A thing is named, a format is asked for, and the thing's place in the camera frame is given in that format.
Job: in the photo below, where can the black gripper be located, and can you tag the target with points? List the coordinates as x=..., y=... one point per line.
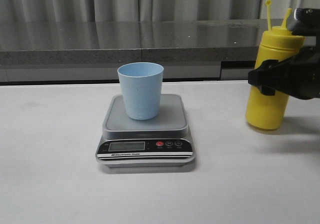
x=297, y=76

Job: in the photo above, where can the yellow squeeze bottle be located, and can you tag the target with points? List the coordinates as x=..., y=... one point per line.
x=277, y=43

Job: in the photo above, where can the light blue plastic cup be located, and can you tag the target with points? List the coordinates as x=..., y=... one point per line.
x=141, y=87

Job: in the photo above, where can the silver digital kitchen scale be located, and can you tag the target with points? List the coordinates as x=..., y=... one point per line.
x=162, y=141

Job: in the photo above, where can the grey stone counter ledge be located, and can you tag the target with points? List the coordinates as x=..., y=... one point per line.
x=92, y=52

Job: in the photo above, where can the grey curtain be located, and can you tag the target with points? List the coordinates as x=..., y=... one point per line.
x=127, y=10

